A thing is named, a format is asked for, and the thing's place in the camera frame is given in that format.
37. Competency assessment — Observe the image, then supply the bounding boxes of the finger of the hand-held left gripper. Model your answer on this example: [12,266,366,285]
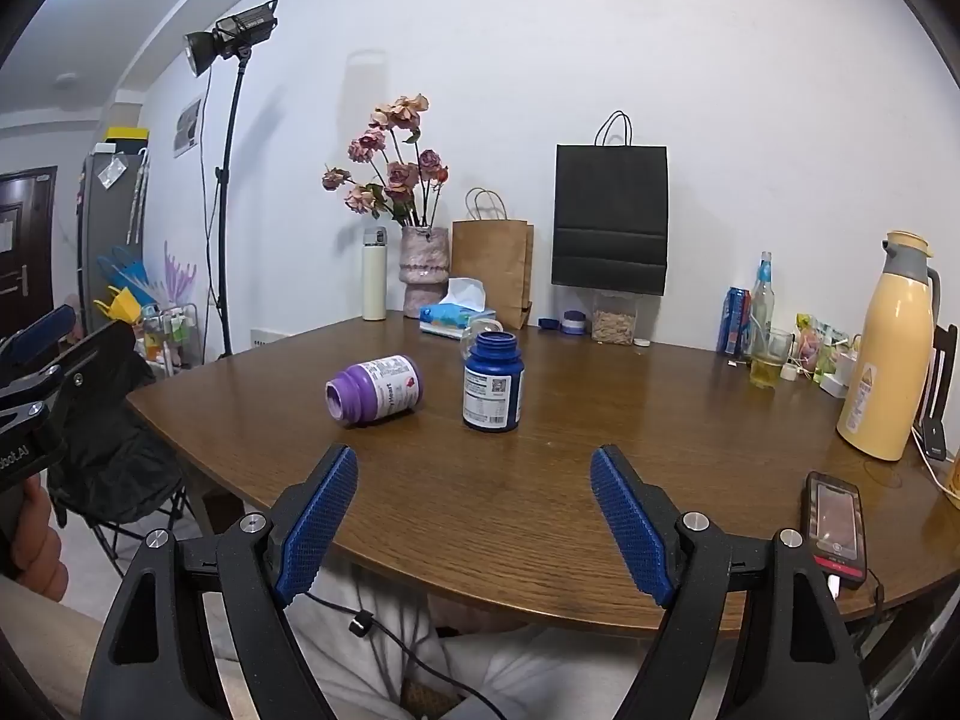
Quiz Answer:
[0,321,137,436]
[0,305,77,385]

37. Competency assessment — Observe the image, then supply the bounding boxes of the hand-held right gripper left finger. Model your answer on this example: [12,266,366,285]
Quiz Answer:
[81,444,359,720]

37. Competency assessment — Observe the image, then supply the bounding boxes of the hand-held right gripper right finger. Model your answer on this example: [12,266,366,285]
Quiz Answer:
[590,446,871,720]

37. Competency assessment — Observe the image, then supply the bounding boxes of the purple plastic bottle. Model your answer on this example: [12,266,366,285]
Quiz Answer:
[325,355,425,427]

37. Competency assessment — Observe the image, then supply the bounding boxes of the person's left forearm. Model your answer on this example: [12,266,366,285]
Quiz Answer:
[0,576,104,720]

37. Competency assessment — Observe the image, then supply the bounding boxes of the person's left hand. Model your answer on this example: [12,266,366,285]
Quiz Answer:
[6,478,70,602]

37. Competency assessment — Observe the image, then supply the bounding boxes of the white storage cart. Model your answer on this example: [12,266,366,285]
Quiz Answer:
[139,304,200,377]

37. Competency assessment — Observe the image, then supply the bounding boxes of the blue and yellow hangers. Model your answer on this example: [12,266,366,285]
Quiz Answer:
[94,244,162,323]

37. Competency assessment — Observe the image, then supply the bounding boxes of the black folding chair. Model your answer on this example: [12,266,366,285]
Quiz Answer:
[88,480,197,580]
[46,349,188,526]

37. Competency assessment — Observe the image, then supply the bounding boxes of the dark wooden door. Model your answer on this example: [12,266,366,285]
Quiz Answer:
[0,166,59,340]

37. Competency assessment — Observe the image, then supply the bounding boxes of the grey refrigerator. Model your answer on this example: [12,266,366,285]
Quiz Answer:
[77,148,151,332]

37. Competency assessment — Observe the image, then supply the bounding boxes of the person's white clothing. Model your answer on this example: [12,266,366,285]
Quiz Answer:
[285,562,665,720]

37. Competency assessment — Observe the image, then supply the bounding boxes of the blue plastic bottle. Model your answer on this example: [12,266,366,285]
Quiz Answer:
[461,331,524,434]

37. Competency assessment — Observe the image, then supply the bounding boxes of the clear grain container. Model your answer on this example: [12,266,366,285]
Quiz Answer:
[591,290,638,346]

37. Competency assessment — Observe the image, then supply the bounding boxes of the black smartphone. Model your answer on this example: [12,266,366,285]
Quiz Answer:
[799,471,869,590]

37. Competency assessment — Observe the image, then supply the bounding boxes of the glass of yellow drink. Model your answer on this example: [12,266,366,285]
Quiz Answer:
[748,328,794,389]

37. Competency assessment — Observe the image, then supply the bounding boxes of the blue drink can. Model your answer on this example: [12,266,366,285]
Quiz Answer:
[718,286,752,357]

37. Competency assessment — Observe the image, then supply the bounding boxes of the blue tissue box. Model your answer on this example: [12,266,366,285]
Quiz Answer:
[418,277,498,340]

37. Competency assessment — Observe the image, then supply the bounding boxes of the white thermos flask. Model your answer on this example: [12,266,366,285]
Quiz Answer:
[362,226,388,322]

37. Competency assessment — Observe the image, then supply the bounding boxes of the colourful snack packets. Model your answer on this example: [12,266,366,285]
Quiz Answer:
[795,313,850,383]

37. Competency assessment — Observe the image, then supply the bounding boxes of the clear glass bottle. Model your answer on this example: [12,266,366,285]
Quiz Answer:
[750,251,775,361]

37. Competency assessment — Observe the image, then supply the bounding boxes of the pink ceramic vase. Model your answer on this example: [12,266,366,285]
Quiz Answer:
[399,226,451,318]

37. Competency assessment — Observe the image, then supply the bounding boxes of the brown paper bag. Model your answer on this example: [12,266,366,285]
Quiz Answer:
[451,188,535,329]

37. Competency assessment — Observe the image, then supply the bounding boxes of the yellow thermos jug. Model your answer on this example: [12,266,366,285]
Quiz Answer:
[836,231,941,462]

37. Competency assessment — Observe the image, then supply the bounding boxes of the black paper bag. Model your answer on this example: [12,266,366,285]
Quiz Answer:
[551,111,669,296]

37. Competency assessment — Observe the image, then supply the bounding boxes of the dried pink roses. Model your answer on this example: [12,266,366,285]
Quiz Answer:
[322,94,451,230]

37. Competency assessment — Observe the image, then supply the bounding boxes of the black studio light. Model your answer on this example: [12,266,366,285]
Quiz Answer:
[184,0,279,78]

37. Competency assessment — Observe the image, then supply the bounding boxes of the black drawstring cord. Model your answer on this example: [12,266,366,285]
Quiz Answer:
[300,589,511,720]

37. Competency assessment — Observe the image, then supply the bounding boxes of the black phone cable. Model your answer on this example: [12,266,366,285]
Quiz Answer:
[825,572,895,620]

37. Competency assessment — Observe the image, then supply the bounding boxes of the white cable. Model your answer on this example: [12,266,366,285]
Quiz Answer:
[911,426,960,505]

